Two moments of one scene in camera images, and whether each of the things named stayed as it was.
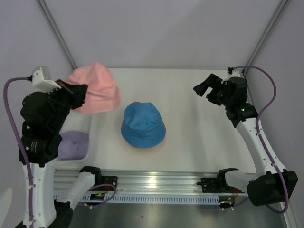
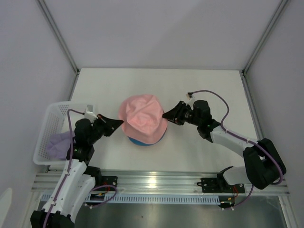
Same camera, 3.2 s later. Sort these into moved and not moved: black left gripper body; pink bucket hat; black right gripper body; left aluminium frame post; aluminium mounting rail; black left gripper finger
Moved: black right gripper body; pink bucket hat; black left gripper body; black left gripper finger
Not moved: left aluminium frame post; aluminium mounting rail
